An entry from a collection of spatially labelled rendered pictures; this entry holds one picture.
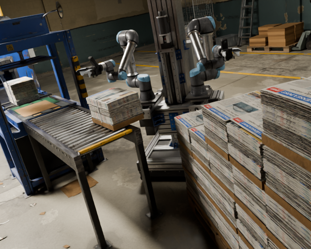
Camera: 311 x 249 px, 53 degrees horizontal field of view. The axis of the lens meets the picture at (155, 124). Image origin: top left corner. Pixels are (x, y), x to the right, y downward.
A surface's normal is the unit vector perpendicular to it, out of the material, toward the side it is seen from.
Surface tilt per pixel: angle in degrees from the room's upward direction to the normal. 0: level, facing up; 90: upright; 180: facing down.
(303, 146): 90
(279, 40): 89
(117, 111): 90
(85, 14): 90
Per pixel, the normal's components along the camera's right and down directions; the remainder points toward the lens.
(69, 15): 0.59, 0.19
